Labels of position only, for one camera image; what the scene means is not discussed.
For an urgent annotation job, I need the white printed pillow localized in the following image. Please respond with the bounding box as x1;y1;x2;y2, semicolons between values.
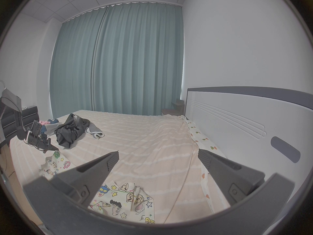
185;119;228;205

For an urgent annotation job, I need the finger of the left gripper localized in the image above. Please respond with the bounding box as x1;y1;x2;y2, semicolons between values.
45;143;60;154

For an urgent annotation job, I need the grey bedside table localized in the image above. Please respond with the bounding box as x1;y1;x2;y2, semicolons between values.
161;99;184;116

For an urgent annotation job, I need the black cabinet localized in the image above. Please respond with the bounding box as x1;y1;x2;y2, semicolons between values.
2;106;39;138

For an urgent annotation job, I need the bed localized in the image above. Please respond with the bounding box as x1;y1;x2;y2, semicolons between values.
10;87;313;226

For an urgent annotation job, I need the blue-green curtain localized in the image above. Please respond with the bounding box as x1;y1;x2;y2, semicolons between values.
92;1;184;116
50;8;107;118

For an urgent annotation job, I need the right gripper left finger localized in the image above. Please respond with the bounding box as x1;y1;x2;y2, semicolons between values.
52;151;120;206

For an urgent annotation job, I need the grey garment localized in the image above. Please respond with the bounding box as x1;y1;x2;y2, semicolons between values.
73;115;105;139

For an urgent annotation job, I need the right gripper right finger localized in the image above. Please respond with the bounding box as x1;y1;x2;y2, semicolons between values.
199;149;265;206

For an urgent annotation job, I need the white and blue sweater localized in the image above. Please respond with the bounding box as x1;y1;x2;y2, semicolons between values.
40;118;61;138

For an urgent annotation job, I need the white printed pyjama top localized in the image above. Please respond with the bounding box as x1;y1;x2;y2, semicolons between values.
38;150;156;225

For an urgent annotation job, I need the black garment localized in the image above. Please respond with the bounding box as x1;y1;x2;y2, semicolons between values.
54;113;91;149

